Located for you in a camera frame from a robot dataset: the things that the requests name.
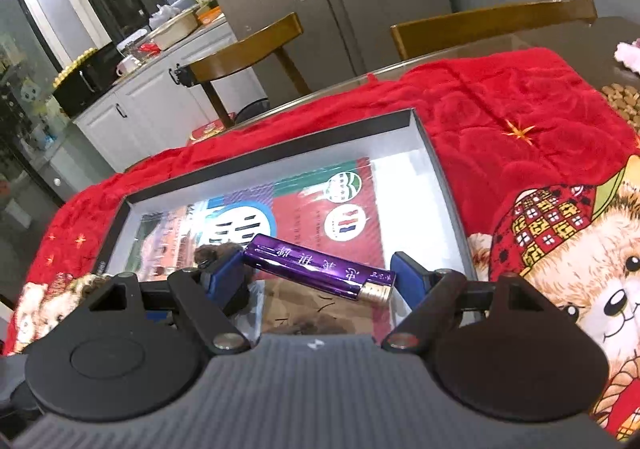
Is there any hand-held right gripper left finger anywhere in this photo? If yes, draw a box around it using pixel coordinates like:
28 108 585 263
81 249 252 356

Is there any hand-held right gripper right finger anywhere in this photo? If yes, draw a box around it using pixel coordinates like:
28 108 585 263
381 251 549 353

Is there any black box white interior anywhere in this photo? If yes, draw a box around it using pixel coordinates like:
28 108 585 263
92 108 475 337

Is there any purple lighter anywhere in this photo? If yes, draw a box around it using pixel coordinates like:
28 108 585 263
242 233 398 304

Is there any blue circle printed card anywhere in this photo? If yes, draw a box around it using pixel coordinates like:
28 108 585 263
206 188 278 252

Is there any building picture card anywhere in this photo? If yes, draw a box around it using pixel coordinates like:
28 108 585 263
137 202 216 280

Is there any red green printed card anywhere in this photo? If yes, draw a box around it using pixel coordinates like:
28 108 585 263
271 156 390 275

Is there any red tin box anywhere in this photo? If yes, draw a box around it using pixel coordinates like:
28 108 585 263
189 119 236 142

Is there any white kitchen cabinet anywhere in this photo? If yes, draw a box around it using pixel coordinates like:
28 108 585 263
72 16 268 175

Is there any red bear printed blanket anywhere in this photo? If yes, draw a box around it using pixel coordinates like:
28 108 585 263
0 46 640 442

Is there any wooden chair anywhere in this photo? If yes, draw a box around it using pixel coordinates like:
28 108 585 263
187 12 313 117
390 0 598 61

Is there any black microwave oven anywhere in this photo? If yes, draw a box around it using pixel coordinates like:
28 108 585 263
51 42 126 119

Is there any woven tray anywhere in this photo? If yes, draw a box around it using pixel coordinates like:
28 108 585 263
147 8 201 50

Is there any orange item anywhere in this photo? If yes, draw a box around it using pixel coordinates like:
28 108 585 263
197 6 226 27

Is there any row of yellow balls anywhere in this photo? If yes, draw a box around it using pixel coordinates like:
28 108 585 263
52 46 98 87

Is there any glass door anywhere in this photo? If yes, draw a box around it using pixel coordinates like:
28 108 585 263
0 0 68 210

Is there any pile of brown nuts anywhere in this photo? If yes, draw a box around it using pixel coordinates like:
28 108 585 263
600 83 640 135

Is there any pink white cloth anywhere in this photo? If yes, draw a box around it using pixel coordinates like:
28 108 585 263
615 40 640 72

